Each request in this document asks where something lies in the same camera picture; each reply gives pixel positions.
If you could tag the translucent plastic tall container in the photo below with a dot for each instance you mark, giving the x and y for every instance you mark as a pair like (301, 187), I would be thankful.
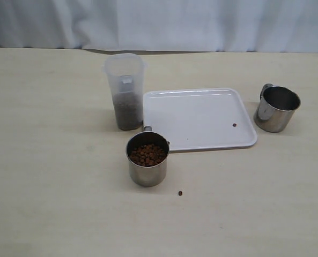
(125, 74)

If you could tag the steel cup with pellets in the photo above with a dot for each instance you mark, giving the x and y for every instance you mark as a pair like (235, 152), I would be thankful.
(147, 154)

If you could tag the white curtain backdrop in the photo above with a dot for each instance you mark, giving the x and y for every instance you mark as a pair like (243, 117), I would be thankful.
(238, 26)

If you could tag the white plastic tray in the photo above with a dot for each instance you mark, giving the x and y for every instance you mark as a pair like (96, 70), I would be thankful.
(199, 119)

